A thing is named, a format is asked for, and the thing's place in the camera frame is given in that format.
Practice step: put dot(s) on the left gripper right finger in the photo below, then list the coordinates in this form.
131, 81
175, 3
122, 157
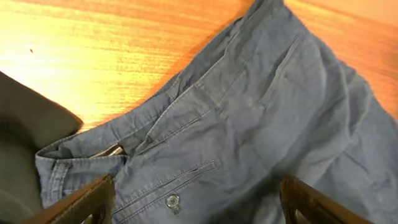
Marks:
303, 204

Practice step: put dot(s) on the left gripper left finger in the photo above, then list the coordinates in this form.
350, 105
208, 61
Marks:
91, 204

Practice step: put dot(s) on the black polo shirt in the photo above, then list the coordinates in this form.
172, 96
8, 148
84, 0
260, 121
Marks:
29, 122

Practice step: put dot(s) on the dark blue shorts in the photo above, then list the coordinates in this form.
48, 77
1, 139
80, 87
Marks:
265, 98

